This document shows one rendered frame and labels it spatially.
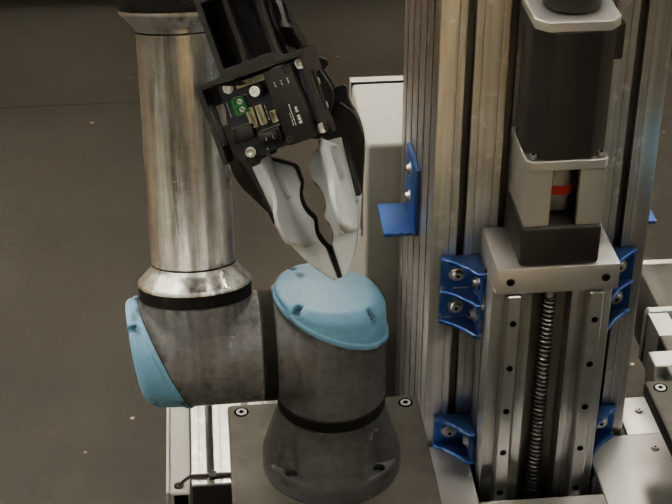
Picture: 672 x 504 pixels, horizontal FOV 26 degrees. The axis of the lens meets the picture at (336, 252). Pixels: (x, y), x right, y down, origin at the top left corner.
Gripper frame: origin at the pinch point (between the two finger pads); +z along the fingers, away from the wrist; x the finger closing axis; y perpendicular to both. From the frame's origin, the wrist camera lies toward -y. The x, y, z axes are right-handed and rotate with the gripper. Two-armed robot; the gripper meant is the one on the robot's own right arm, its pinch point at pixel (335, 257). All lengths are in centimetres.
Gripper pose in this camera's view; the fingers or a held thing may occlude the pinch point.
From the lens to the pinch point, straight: 97.3
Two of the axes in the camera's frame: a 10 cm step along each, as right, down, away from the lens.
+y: -1.2, 1.8, -9.8
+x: 9.4, -3.0, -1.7
